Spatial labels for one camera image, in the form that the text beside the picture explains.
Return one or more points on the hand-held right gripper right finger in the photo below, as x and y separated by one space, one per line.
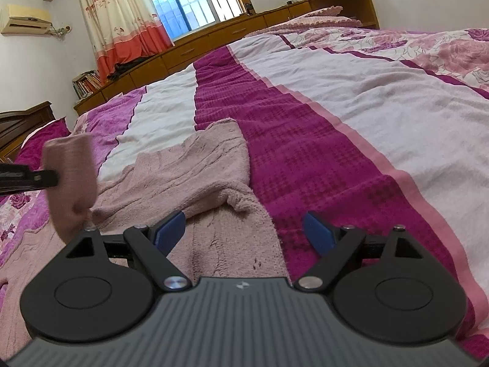
319 234

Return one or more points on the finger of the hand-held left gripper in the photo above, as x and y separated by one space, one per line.
23 177

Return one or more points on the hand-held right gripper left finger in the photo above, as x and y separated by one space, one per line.
170 232

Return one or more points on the pink knitted sweater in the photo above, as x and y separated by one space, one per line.
191 168

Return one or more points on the magenta pillow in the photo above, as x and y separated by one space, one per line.
42 141

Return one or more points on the dark wooden headboard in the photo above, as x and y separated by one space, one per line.
23 116

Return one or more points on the row of books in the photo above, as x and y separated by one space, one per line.
87 83

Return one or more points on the floral purple white bed blanket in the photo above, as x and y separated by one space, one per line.
344 103

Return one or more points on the dark cloth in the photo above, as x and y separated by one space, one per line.
128 67

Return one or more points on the floral cream orange curtain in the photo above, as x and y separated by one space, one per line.
114 19

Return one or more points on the long wooden cabinet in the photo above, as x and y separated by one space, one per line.
229 32

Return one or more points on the pink textured pillow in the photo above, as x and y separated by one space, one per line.
317 19

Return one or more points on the barred window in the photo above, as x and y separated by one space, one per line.
191 0

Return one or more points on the small dark windowsill object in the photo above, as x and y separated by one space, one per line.
249 8

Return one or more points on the cream wall air conditioner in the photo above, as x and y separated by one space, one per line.
25 19

